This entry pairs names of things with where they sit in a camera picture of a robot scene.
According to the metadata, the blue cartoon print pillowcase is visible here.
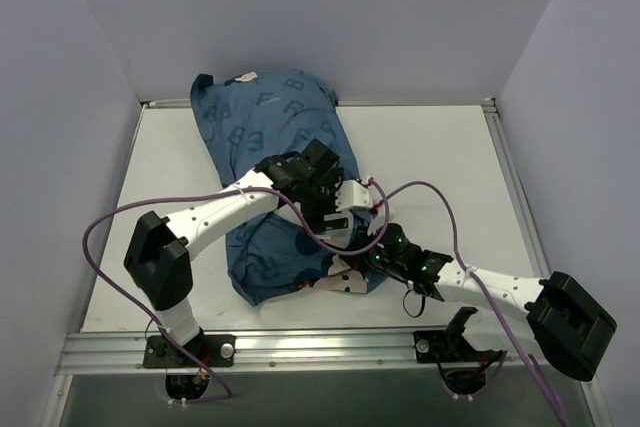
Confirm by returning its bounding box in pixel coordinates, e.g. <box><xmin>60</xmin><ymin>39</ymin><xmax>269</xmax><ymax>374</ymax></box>
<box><xmin>190</xmin><ymin>69</ymin><xmax>385</xmax><ymax>306</ymax></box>

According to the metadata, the purple cable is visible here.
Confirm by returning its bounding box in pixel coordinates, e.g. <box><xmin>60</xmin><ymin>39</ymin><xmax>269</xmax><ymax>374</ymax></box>
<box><xmin>82</xmin><ymin>179</ymin><xmax>389</xmax><ymax>404</ymax></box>
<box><xmin>372</xmin><ymin>180</ymin><xmax>571</xmax><ymax>426</ymax></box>

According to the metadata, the aluminium front rail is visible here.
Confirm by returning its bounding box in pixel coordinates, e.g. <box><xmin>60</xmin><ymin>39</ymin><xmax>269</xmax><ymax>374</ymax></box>
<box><xmin>53</xmin><ymin>324</ymin><xmax>597</xmax><ymax>377</ymax></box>

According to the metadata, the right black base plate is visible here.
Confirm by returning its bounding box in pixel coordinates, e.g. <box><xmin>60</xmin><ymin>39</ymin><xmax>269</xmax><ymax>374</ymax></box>
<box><xmin>413</xmin><ymin>330</ymin><xmax>502</xmax><ymax>364</ymax></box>

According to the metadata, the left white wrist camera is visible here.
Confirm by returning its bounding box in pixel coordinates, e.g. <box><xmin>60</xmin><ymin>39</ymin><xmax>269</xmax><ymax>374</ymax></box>
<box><xmin>335</xmin><ymin>180</ymin><xmax>374</xmax><ymax>212</ymax></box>

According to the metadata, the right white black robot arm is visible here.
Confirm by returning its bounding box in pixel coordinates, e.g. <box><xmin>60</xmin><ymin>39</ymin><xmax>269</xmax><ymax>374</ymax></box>
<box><xmin>354</xmin><ymin>223</ymin><xmax>617</xmax><ymax>382</ymax></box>

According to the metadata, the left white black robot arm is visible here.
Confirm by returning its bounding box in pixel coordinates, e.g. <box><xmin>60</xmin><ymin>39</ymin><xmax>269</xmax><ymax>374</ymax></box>
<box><xmin>123</xmin><ymin>140</ymin><xmax>352</xmax><ymax>366</ymax></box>

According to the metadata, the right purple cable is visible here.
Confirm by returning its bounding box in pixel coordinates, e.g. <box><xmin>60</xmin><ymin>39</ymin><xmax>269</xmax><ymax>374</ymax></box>
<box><xmin>372</xmin><ymin>180</ymin><xmax>571</xmax><ymax>426</ymax></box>

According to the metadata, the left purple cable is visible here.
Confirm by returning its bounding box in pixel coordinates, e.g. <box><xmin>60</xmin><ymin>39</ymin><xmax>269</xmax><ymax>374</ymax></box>
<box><xmin>82</xmin><ymin>179</ymin><xmax>389</xmax><ymax>404</ymax></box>

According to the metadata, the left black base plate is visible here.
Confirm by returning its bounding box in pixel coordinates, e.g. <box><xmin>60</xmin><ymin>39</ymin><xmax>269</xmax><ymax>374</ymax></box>
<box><xmin>142</xmin><ymin>333</ymin><xmax>236</xmax><ymax>369</ymax></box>

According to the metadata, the white pillow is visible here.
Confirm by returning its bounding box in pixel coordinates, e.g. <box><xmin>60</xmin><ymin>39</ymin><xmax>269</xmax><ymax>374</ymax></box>
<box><xmin>318</xmin><ymin>211</ymin><xmax>356</xmax><ymax>249</ymax></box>

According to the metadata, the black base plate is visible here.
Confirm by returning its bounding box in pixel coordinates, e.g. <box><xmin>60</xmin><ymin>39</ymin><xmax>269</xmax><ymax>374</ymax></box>
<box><xmin>413</xmin><ymin>330</ymin><xmax>502</xmax><ymax>364</ymax></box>
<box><xmin>142</xmin><ymin>333</ymin><xmax>236</xmax><ymax>369</ymax></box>

